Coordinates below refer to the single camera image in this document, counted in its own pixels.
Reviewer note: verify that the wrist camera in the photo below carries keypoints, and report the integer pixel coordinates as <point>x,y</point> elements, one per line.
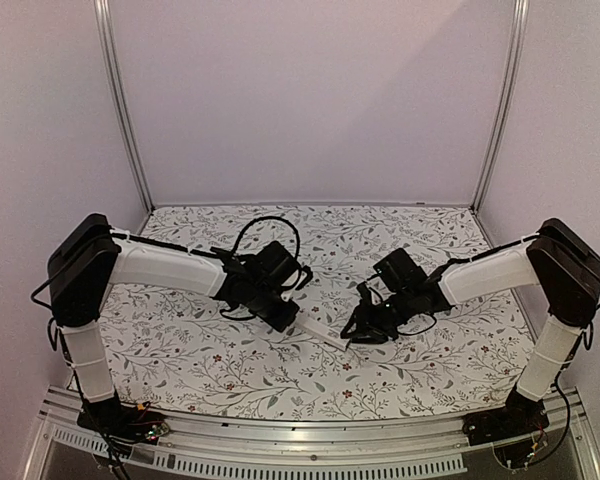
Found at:
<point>298,283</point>
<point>366,294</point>

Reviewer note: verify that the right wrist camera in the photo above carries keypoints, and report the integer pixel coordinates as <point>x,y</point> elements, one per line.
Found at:
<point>366,294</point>

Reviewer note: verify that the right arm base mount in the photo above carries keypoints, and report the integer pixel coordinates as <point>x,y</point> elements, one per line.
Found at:
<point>502,423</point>

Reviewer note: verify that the front aluminium rail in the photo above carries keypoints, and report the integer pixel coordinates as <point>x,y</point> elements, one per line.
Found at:
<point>207,447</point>

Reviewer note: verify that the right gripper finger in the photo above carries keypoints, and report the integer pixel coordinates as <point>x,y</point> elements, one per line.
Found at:
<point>352,331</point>
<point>368,337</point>

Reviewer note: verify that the floral table mat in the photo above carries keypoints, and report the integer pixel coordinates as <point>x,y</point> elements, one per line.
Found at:
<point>174,350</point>

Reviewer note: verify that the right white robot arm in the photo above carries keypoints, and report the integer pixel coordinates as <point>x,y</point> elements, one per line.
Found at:
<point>554,260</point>

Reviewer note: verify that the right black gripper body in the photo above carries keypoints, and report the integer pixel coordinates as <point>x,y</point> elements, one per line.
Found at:
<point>368,320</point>

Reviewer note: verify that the left aluminium frame post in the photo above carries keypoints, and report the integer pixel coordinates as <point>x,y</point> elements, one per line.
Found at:
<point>113,72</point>

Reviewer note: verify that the aluminium frame post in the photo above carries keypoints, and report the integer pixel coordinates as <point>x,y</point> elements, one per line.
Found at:
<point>505,99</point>
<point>113,72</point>

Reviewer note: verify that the right aluminium frame post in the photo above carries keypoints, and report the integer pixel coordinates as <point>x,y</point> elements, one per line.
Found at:
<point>505,99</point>

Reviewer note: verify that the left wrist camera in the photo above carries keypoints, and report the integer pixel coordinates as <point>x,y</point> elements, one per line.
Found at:
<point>298,283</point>

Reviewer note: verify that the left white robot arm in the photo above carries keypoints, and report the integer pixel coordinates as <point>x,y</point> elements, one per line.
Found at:
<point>95,257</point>

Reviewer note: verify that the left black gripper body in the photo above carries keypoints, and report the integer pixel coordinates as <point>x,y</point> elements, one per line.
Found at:
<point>262,308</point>

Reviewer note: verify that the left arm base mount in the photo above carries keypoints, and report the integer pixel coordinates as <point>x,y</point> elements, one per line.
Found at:
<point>129,424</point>

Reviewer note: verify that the white remote control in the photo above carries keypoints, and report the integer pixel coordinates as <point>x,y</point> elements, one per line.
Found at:
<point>322,332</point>

